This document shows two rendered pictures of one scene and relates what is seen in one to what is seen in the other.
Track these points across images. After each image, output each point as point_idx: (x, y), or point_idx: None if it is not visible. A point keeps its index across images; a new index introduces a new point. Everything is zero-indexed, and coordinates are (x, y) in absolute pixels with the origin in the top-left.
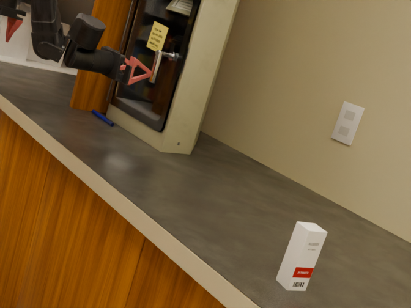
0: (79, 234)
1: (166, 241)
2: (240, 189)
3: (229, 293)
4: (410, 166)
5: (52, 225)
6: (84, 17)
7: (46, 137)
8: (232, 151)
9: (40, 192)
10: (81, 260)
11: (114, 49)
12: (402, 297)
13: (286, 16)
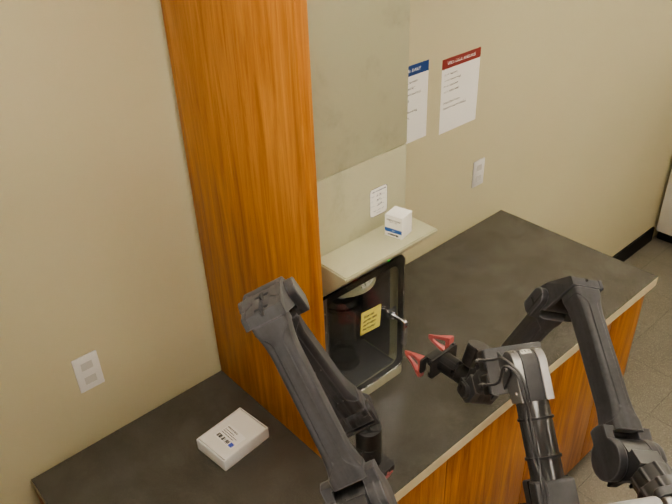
0: (492, 438)
1: (567, 355)
2: (435, 325)
3: None
4: None
5: (465, 469)
6: (482, 349)
7: (460, 442)
8: None
9: (443, 479)
10: (498, 441)
11: (437, 351)
12: (531, 272)
13: None
